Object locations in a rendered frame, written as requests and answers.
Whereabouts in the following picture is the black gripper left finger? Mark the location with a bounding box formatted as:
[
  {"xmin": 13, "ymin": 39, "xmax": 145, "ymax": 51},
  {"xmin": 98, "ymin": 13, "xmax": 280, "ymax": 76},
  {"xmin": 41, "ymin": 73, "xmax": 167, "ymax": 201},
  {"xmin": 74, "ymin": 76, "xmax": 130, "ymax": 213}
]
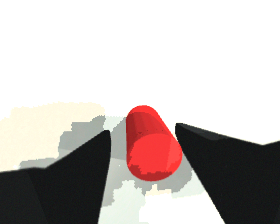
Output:
[{"xmin": 0, "ymin": 130, "xmax": 111, "ymax": 224}]

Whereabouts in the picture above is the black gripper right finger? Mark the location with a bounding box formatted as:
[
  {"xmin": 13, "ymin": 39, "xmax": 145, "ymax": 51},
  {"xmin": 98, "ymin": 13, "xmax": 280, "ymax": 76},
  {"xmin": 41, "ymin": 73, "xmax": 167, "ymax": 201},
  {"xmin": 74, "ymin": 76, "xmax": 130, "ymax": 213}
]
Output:
[{"xmin": 175, "ymin": 122, "xmax": 280, "ymax": 224}]

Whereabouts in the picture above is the red marker cap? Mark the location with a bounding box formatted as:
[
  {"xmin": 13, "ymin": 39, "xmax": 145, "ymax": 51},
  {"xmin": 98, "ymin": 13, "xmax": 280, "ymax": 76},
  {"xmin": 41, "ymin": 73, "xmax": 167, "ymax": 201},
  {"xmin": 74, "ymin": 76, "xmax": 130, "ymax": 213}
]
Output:
[{"xmin": 126, "ymin": 105, "xmax": 182, "ymax": 181}]

